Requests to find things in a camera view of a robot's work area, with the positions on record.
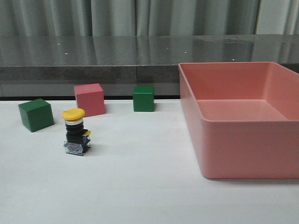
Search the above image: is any yellow push button switch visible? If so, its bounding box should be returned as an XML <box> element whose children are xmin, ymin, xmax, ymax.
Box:
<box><xmin>61</xmin><ymin>108</ymin><xmax>92</xmax><ymax>156</ymax></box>

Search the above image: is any right green cube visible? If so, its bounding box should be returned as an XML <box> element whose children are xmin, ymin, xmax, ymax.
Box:
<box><xmin>133</xmin><ymin>86</ymin><xmax>154</xmax><ymax>112</ymax></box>

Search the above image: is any green cube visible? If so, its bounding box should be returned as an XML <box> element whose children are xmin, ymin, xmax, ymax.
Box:
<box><xmin>133</xmin><ymin>86</ymin><xmax>154</xmax><ymax>112</ymax></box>
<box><xmin>18</xmin><ymin>98</ymin><xmax>54</xmax><ymax>132</ymax></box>

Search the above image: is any pink cube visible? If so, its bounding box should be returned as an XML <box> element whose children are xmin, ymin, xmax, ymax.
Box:
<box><xmin>74</xmin><ymin>83</ymin><xmax>106</xmax><ymax>117</ymax></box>

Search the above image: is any pink plastic bin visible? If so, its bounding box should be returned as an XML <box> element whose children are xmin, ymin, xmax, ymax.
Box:
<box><xmin>178</xmin><ymin>62</ymin><xmax>299</xmax><ymax>179</ymax></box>

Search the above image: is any left green cube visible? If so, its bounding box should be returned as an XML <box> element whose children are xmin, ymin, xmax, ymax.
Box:
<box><xmin>18</xmin><ymin>98</ymin><xmax>54</xmax><ymax>132</ymax></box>

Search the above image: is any grey stone counter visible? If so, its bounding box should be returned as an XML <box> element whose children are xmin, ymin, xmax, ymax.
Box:
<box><xmin>0</xmin><ymin>35</ymin><xmax>299</xmax><ymax>100</ymax></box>

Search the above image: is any grey curtain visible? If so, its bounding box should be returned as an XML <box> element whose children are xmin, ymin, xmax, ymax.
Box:
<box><xmin>0</xmin><ymin>0</ymin><xmax>299</xmax><ymax>36</ymax></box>

